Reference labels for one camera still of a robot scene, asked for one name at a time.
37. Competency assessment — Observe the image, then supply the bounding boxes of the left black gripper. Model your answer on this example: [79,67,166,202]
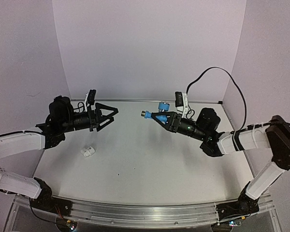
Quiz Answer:
[58,101,118,132]

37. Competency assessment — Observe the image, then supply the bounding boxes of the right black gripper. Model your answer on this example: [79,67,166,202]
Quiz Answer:
[149,111,207,141]

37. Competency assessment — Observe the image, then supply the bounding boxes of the blue water faucet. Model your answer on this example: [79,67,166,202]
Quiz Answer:
[141,102,170,124]

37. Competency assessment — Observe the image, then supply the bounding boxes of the white plastic pipe fitting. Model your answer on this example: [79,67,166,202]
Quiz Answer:
[80,146,96,158]

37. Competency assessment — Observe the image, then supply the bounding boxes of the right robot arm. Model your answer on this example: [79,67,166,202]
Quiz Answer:
[151,108,290,220]

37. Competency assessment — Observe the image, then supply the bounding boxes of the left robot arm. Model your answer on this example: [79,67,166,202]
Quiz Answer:
[0,89,118,211]

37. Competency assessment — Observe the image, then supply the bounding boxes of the left circuit board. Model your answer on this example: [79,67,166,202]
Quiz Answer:
[56,218,78,232]

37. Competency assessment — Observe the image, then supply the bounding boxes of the circuit board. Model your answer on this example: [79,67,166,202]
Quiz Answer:
[226,219,242,228]
[56,218,78,232]

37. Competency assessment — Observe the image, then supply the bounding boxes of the right circuit board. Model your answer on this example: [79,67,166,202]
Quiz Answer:
[226,219,242,228]

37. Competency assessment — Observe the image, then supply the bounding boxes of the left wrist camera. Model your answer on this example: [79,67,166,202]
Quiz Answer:
[84,89,96,112]

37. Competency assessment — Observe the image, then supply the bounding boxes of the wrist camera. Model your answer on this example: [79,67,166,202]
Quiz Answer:
[175,91,189,114]
[84,89,96,112]

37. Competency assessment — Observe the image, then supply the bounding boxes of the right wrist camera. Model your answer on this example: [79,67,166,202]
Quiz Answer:
[175,91,189,114]

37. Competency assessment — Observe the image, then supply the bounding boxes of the right black camera cable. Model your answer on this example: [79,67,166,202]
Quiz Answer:
[186,66,247,131]

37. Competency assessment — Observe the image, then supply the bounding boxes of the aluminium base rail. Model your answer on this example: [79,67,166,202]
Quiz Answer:
[14,192,277,229]

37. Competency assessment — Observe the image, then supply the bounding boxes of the left black base cable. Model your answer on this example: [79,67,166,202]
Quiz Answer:
[28,190,63,223]

